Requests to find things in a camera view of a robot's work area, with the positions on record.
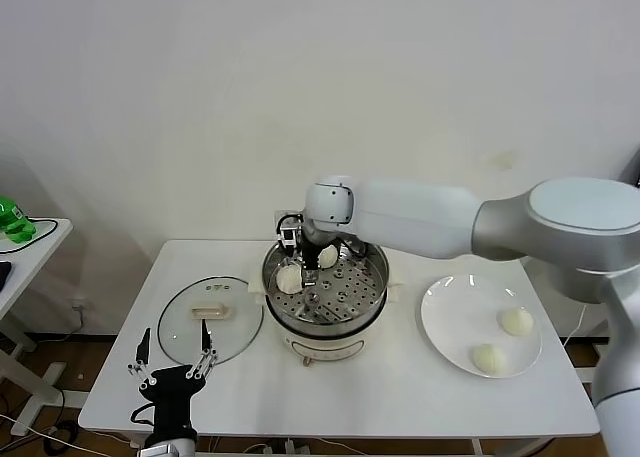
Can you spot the white steamed baozi bun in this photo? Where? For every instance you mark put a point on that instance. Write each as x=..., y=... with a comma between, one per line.
x=516, y=322
x=490, y=359
x=330, y=257
x=289, y=280

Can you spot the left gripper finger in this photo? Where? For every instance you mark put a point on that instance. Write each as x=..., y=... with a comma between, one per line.
x=204, y=359
x=139, y=372

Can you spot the green plastic bottle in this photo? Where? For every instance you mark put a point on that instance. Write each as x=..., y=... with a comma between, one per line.
x=14, y=222

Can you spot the black flat desk device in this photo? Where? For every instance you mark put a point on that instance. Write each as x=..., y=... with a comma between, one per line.
x=4, y=277

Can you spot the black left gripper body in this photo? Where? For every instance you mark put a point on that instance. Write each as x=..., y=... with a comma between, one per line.
x=172, y=392

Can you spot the white wall outlet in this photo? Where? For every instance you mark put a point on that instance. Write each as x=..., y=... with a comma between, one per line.
x=81, y=305

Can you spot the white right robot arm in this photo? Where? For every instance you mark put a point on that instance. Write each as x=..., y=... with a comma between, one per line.
x=425, y=222

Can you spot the cream electric cooker pot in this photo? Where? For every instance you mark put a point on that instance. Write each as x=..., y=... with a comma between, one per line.
x=325, y=349

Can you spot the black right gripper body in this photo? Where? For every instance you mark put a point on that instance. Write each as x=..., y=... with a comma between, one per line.
x=310, y=249

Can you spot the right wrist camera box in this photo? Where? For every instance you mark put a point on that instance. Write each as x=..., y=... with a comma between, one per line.
x=289, y=236

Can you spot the round glass pot lid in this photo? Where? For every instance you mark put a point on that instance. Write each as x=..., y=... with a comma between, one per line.
x=180, y=337

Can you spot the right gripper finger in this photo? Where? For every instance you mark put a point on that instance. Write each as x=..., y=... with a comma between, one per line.
x=309, y=278

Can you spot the round white plate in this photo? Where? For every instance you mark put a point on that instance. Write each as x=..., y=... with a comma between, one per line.
x=465, y=322

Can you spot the white side desk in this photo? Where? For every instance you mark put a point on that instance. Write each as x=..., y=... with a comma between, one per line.
x=30, y=267

